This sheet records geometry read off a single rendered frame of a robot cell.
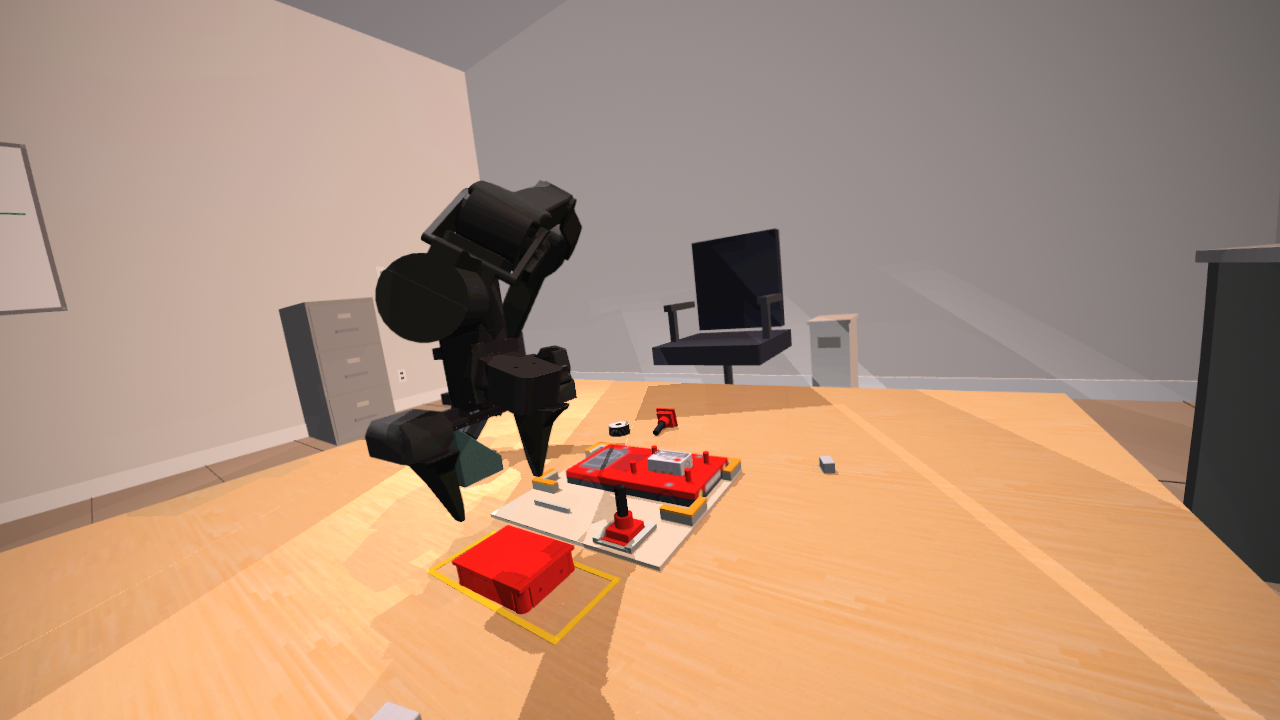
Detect yellow rectangular outline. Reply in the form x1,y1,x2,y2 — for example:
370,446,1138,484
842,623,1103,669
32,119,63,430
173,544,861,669
428,530,621,644

